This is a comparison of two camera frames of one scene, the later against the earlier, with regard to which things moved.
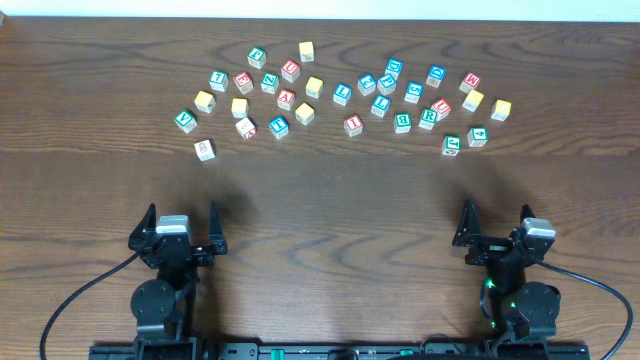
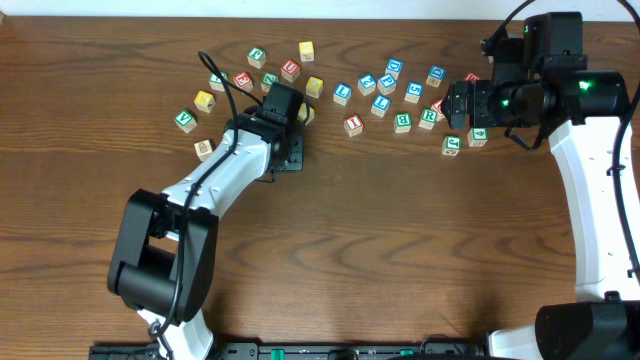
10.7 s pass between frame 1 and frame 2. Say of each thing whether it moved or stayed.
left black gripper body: moved
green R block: stayed
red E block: stayed
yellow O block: stayed
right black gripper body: moved
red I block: stayed
